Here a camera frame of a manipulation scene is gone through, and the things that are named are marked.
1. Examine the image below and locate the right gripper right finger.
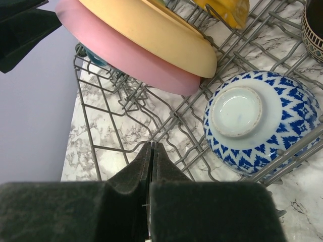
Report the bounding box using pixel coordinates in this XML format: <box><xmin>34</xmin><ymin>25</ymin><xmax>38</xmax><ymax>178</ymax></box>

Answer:
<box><xmin>150</xmin><ymin>143</ymin><xmax>286</xmax><ymax>241</ymax></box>

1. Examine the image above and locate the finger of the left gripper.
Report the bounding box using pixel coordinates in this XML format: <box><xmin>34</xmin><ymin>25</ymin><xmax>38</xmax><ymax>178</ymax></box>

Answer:
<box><xmin>1</xmin><ymin>0</ymin><xmax>62</xmax><ymax>74</ymax></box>

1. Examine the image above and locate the tan bear print plate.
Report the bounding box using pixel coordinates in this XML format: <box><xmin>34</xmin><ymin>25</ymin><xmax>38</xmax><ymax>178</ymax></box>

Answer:
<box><xmin>81</xmin><ymin>0</ymin><xmax>217</xmax><ymax>78</ymax></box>

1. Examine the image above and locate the plain pink plate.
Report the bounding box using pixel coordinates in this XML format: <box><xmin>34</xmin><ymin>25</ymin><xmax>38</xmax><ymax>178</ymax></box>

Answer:
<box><xmin>56</xmin><ymin>1</ymin><xmax>200</xmax><ymax>96</ymax></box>

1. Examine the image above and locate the blue mug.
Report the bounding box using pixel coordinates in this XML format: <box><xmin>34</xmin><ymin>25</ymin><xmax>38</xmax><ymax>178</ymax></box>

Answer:
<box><xmin>75</xmin><ymin>43</ymin><xmax>108</xmax><ymax>67</ymax></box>

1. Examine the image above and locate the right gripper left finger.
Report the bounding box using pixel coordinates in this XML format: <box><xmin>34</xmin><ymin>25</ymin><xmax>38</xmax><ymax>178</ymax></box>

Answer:
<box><xmin>1</xmin><ymin>143</ymin><xmax>151</xmax><ymax>241</ymax></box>

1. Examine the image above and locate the dark brown patterned bowl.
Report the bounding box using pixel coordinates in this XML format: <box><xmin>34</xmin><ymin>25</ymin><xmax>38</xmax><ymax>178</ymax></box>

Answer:
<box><xmin>301</xmin><ymin>0</ymin><xmax>322</xmax><ymax>63</ymax></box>

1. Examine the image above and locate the red blue patterned bowl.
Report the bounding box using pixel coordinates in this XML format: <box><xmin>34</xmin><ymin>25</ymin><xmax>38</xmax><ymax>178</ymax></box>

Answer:
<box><xmin>203</xmin><ymin>71</ymin><xmax>322</xmax><ymax>176</ymax></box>

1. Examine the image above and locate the grey wire dish rack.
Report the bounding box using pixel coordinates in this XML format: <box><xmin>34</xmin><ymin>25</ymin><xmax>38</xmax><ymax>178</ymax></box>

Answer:
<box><xmin>73</xmin><ymin>0</ymin><xmax>323</xmax><ymax>222</ymax></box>

